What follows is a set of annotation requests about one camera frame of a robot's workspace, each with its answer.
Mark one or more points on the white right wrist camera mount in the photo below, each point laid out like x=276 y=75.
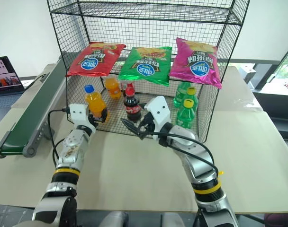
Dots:
x=159 y=111

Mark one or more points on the pink chips bag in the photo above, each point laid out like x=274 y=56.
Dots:
x=196 y=63

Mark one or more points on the orange soda bottle blue cap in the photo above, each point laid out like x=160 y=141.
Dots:
x=94 y=101

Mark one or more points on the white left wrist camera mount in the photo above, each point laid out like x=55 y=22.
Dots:
x=78 y=113

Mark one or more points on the grey rounded shape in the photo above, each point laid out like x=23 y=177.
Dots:
x=115 y=220

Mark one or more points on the green conveyor belt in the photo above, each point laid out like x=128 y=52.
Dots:
x=37 y=106

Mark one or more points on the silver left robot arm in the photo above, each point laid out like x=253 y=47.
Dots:
x=71 y=147

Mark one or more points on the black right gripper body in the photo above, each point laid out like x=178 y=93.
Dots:
x=147 y=124

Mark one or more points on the green soda bottle yellow cap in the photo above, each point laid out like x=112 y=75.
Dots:
x=186 y=114
x=182 y=93

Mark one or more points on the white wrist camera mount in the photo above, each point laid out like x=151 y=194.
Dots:
x=159 y=111
x=78 y=113

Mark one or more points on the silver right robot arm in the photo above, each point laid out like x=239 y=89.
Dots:
x=193 y=151

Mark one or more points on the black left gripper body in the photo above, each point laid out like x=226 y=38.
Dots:
x=93 y=121

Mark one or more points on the red chips bag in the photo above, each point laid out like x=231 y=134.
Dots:
x=94 y=61

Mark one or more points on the open laptop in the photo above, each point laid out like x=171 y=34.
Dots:
x=5 y=75

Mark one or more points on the cola bottle red cap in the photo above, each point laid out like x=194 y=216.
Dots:
x=132 y=107

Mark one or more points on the green chips bag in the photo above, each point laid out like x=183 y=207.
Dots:
x=146 y=66

